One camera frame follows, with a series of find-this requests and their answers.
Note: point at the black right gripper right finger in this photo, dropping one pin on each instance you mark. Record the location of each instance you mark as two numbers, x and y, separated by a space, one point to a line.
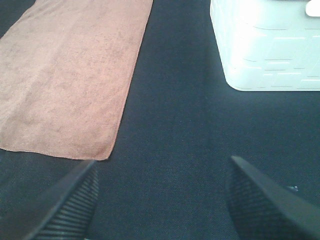
260 209

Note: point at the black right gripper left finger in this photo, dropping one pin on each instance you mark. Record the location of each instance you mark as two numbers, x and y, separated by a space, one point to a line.
63 212

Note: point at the brown towel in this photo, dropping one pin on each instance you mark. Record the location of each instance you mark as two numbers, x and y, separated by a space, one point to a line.
65 71

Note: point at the black tablecloth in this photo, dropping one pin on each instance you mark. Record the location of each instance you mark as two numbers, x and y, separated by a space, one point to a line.
165 177

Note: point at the white plastic bin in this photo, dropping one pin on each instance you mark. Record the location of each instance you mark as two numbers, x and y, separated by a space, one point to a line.
268 45

